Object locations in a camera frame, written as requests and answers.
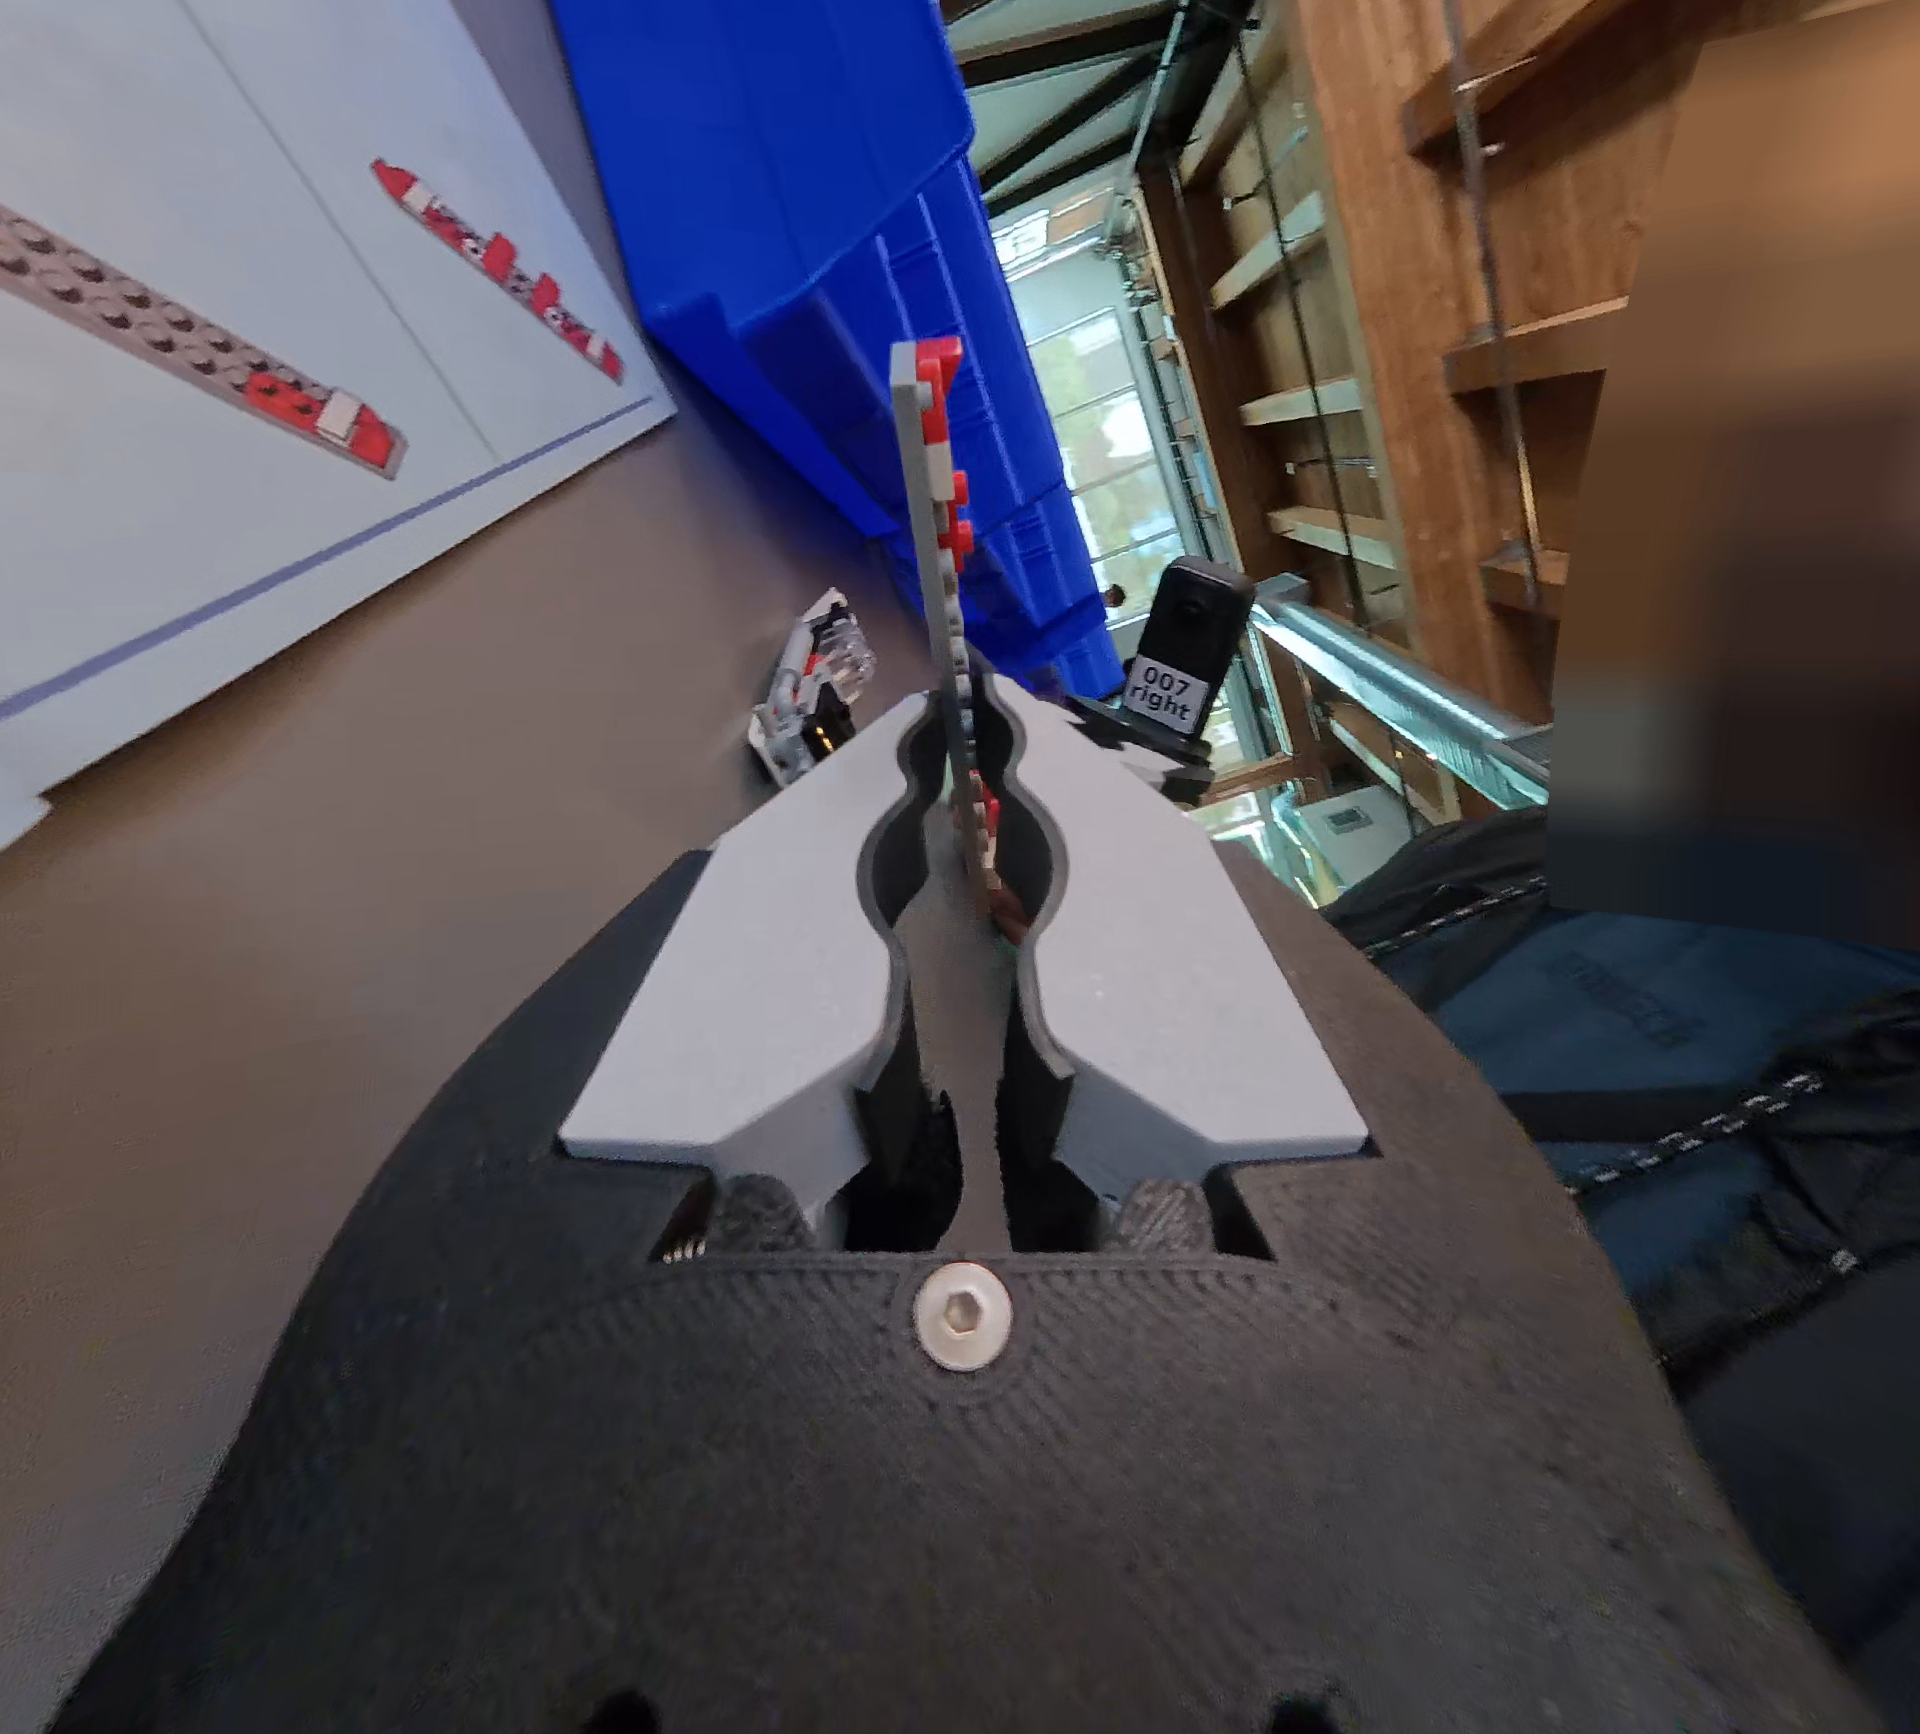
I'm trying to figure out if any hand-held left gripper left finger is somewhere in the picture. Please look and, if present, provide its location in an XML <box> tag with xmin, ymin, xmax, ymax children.
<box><xmin>555</xmin><ymin>692</ymin><xmax>948</xmax><ymax>1252</ymax></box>

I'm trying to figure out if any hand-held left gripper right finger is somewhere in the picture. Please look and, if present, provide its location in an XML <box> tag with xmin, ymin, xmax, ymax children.
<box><xmin>968</xmin><ymin>676</ymin><xmax>1373</xmax><ymax>1243</ymax></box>

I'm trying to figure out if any long grey brick plate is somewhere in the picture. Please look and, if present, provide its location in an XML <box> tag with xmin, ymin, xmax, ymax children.
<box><xmin>888</xmin><ymin>336</ymin><xmax>1039</xmax><ymax>941</ymax></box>

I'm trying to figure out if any large blue plastic bin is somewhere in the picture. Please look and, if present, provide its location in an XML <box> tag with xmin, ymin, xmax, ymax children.
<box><xmin>885</xmin><ymin>474</ymin><xmax>1130</xmax><ymax>704</ymax></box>
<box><xmin>495</xmin><ymin>0</ymin><xmax>1075</xmax><ymax>544</ymax></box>

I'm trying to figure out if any white ceiling air vent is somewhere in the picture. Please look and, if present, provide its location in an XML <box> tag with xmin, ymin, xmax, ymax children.
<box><xmin>1292</xmin><ymin>788</ymin><xmax>1413</xmax><ymax>873</ymax></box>

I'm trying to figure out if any grey black brick model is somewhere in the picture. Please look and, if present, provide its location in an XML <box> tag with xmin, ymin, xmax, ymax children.
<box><xmin>747</xmin><ymin>588</ymin><xmax>880</xmax><ymax>784</ymax></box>

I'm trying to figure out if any person's dark clothing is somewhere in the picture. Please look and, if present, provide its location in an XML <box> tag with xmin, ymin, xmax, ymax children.
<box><xmin>1321</xmin><ymin>810</ymin><xmax>1920</xmax><ymax>1734</ymax></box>

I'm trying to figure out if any white instruction sheet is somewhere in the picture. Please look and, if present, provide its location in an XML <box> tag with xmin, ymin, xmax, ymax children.
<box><xmin>0</xmin><ymin>0</ymin><xmax>681</xmax><ymax>851</ymax></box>

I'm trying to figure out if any silver ventilation duct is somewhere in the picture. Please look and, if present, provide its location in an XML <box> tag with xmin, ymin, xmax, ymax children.
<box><xmin>1252</xmin><ymin>594</ymin><xmax>1555</xmax><ymax>814</ymax></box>

